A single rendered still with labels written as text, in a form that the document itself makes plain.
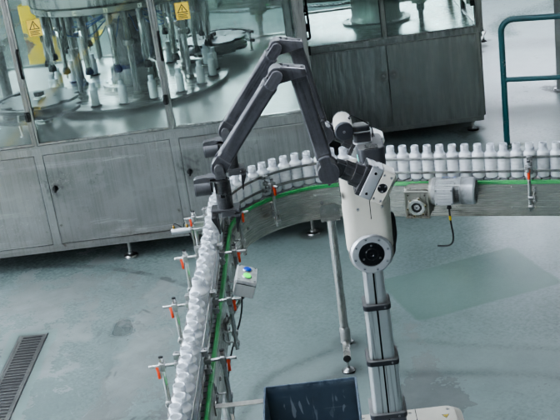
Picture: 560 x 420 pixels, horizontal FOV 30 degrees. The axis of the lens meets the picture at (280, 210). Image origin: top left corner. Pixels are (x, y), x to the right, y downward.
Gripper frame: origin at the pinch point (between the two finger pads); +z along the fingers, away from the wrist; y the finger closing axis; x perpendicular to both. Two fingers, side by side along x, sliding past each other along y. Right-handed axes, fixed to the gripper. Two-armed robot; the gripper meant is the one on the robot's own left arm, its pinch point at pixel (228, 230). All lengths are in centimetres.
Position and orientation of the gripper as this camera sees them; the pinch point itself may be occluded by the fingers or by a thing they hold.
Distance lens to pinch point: 374.4
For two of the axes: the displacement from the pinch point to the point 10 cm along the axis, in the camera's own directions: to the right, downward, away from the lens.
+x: 0.2, -3.6, 9.3
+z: 1.2, 9.3, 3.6
